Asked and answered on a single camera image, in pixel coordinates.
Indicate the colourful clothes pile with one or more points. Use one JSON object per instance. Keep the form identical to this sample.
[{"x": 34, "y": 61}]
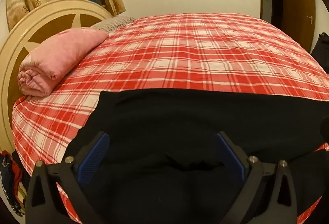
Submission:
[{"x": 10, "y": 177}]

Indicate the black pants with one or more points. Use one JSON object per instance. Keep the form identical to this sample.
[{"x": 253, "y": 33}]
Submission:
[{"x": 167, "y": 121}]

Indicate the grey striped pillow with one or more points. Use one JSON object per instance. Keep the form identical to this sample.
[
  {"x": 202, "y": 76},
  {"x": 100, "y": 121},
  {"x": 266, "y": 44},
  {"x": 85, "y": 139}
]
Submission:
[{"x": 113, "y": 24}]

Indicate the red plaid bed sheet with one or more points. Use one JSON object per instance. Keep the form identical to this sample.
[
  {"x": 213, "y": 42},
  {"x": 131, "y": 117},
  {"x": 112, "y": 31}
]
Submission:
[{"x": 192, "y": 59}]

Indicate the brown wooden door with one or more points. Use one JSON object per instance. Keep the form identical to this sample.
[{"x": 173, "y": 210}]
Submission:
[{"x": 295, "y": 23}]

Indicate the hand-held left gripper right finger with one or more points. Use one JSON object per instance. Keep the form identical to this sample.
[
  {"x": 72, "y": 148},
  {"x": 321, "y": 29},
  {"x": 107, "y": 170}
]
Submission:
[{"x": 231, "y": 158}]

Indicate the cream wooden headboard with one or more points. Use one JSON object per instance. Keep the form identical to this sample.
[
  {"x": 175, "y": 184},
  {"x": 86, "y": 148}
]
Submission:
[{"x": 14, "y": 41}]

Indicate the folded pink blanket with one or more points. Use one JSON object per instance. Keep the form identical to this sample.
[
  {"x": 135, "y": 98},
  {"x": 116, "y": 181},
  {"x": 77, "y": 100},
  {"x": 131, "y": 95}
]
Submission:
[{"x": 59, "y": 59}]

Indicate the black bag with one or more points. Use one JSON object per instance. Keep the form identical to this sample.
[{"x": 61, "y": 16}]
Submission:
[{"x": 321, "y": 51}]

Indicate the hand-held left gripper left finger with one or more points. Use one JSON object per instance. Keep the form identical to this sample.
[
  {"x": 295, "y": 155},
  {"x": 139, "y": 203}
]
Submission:
[{"x": 94, "y": 159}]

